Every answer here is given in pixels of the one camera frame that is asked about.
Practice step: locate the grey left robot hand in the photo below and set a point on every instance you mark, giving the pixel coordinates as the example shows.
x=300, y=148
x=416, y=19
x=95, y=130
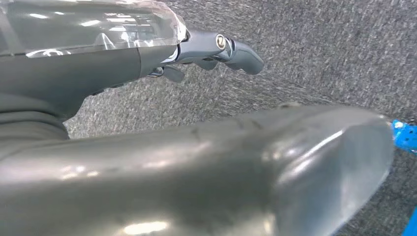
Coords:
x=81, y=71

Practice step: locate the blue metal shelf rack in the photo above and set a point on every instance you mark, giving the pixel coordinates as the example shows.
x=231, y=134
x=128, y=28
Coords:
x=405, y=136

